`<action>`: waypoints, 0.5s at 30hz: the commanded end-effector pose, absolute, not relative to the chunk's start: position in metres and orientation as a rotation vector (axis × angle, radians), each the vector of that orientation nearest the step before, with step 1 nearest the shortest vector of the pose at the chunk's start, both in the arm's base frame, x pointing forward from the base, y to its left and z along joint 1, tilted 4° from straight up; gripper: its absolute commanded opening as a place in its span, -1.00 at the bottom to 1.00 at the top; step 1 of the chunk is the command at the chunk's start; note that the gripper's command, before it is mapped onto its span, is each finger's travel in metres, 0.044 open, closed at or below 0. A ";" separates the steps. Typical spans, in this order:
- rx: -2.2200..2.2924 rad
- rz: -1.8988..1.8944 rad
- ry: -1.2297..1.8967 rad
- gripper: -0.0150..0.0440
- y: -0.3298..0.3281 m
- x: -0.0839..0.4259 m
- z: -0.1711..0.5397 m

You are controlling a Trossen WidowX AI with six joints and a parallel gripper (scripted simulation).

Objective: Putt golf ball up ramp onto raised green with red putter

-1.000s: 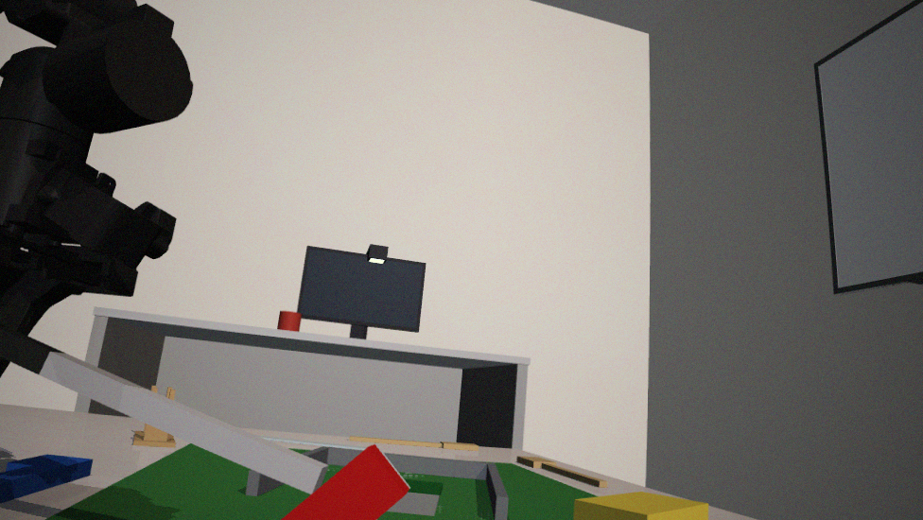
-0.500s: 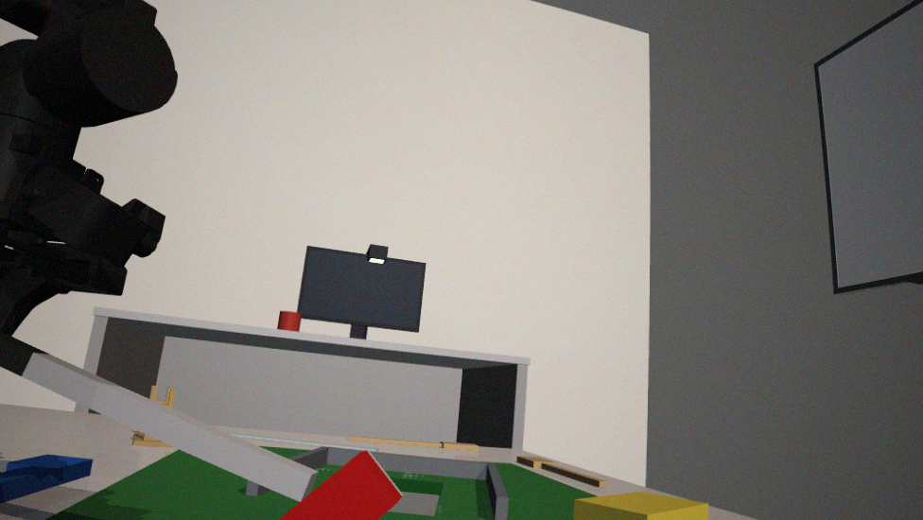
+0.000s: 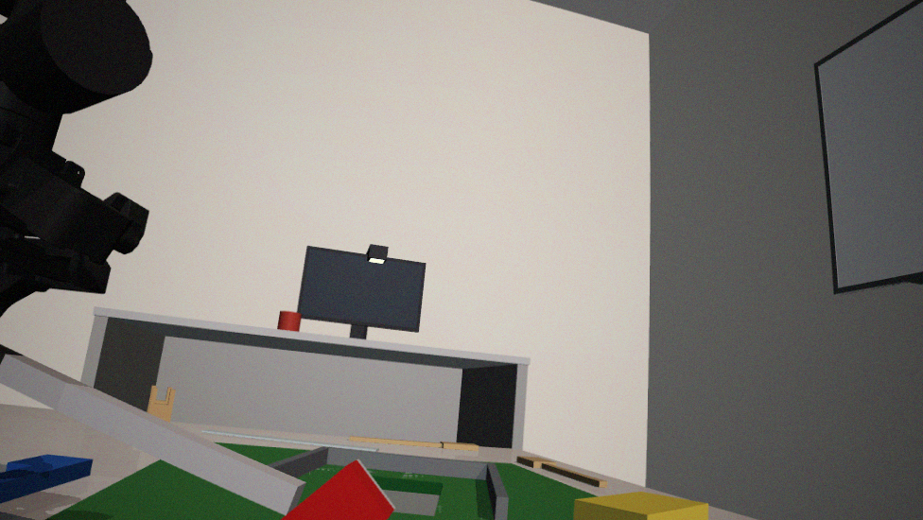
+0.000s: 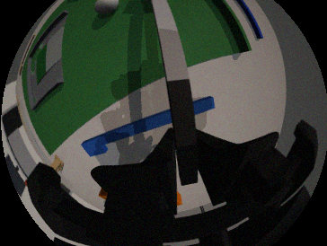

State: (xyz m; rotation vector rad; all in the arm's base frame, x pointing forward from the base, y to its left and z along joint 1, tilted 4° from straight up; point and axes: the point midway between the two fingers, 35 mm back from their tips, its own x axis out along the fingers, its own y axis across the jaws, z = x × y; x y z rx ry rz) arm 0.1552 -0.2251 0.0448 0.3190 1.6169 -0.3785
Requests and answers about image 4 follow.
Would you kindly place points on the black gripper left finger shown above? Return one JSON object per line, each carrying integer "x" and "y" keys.
{"x": 155, "y": 174}

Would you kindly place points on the white golf ball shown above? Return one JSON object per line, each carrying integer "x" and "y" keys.
{"x": 105, "y": 6}

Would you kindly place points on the green flat mat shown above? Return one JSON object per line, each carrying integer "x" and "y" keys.
{"x": 107, "y": 56}

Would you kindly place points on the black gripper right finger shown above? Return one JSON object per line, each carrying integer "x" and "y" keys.
{"x": 221, "y": 162}

